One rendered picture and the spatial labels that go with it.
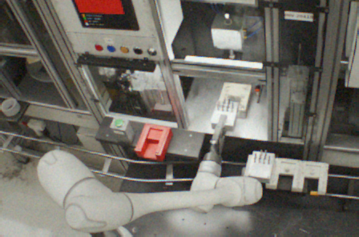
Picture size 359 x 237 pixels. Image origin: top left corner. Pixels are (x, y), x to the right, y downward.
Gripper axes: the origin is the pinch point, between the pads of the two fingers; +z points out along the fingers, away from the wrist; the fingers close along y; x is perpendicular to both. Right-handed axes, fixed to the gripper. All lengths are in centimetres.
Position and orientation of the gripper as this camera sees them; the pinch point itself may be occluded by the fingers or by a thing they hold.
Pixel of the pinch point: (223, 124)
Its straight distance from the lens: 172.0
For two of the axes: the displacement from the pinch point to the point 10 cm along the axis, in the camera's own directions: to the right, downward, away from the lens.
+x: -9.7, -1.1, 2.3
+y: -1.1, -6.5, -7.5
